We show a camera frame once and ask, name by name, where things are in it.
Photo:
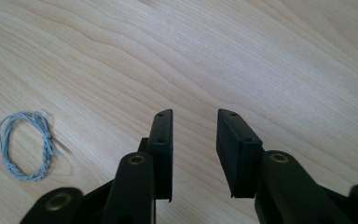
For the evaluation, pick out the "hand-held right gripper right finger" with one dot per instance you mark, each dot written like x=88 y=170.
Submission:
x=239 y=155

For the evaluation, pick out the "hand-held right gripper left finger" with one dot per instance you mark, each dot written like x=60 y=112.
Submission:
x=161 y=149

